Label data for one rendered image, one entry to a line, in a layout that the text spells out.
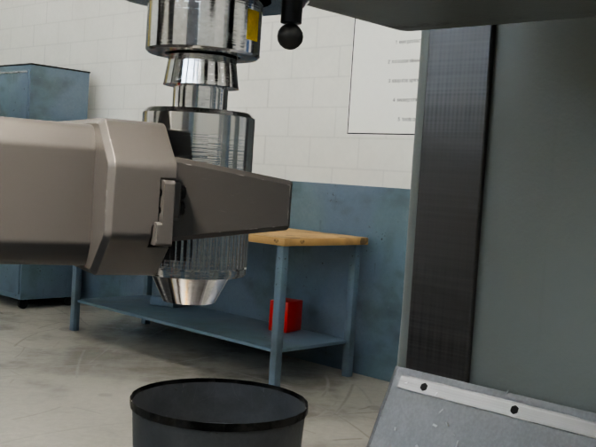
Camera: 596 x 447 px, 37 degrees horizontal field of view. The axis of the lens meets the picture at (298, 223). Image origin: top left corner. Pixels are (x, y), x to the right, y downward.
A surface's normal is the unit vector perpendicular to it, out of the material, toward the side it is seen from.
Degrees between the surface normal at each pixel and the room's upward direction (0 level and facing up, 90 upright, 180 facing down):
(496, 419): 63
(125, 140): 45
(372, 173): 90
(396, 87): 90
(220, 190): 90
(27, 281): 90
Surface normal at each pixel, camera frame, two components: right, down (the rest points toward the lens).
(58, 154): 0.48, 0.07
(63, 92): 0.72, 0.08
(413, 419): -0.59, -0.44
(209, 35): 0.18, 0.07
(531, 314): -0.69, 0.00
